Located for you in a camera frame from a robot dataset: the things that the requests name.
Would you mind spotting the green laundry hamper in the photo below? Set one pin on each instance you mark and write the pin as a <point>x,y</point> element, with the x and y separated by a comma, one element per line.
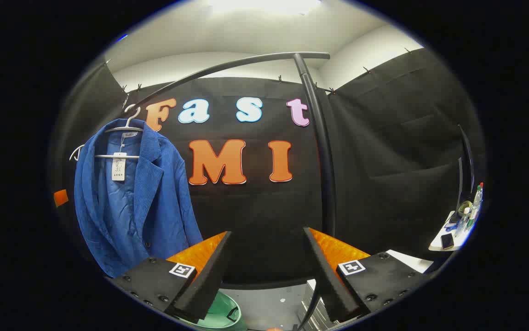
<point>218,315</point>

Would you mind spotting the white side table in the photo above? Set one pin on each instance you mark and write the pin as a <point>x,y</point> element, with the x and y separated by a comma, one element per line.
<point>437,242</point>

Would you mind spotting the ceiling light panel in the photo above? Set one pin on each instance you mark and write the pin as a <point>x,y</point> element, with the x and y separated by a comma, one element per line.
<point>264,5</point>

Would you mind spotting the black backdrop cloth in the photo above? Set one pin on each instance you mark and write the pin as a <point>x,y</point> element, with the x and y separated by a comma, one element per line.
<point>384,161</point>

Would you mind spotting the tape roll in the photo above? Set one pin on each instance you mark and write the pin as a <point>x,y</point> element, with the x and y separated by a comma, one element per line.
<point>465,208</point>

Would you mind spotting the grey ribbed panel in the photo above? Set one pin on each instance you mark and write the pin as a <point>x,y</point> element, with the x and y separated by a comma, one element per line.
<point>322,312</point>

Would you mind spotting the white plastic hanger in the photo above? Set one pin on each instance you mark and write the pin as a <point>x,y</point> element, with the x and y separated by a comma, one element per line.
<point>75,152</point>
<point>108,156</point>

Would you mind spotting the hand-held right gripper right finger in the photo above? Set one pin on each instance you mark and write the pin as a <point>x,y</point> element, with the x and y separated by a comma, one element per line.
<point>326,280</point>

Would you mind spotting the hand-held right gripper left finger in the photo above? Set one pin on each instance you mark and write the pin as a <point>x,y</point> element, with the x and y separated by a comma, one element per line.
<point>204,280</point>

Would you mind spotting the black metal clothes rack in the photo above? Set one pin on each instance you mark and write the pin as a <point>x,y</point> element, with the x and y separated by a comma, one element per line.
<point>324,161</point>

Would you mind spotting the black smartphone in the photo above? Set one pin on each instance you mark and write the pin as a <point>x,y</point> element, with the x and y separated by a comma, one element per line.
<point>447,241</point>

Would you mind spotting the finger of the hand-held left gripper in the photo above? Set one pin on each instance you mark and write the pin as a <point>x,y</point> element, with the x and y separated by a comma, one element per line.
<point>60,198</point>

